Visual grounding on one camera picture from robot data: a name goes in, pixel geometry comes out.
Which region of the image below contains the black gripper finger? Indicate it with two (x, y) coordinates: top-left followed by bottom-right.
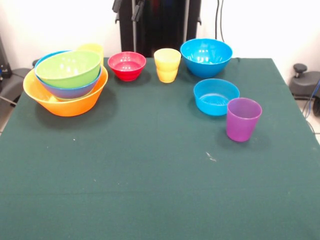
(111, 0), (124, 13)
(131, 0), (146, 23)

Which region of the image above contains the yellow cup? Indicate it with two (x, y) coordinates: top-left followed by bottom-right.
(153, 48), (182, 84)

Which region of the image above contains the large green bowl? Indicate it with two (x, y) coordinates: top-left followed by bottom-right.
(34, 50), (102, 89)

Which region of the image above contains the large blue bowl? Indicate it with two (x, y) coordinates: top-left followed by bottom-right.
(34, 50), (103, 100)
(179, 38), (234, 79)

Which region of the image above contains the large orange bowl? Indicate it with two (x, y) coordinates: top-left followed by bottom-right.
(22, 66), (109, 118)

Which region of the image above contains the small blue ridged bowl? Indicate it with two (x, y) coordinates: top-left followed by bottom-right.
(193, 78), (241, 117)

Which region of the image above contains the black robot column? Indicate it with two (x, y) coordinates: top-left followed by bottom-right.
(115, 0), (203, 59)

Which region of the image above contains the translucent yellow-green cup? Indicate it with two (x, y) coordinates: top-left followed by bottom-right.
(76, 43), (105, 66)

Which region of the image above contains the small red bowl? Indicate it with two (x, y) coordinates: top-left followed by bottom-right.
(107, 51), (147, 82)

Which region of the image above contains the purple cup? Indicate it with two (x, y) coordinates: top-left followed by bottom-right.
(226, 97), (263, 143)

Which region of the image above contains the dark green tablecloth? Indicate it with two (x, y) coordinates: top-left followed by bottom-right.
(0, 56), (320, 240)

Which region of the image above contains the black wall cable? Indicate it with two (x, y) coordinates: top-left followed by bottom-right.
(215, 0), (225, 42)

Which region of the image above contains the black robot pedestal leg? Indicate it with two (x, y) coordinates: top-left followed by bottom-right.
(0, 66), (27, 106)
(289, 63), (320, 101)

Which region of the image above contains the blue floor cable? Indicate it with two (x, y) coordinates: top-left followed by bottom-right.
(302, 81), (320, 135)

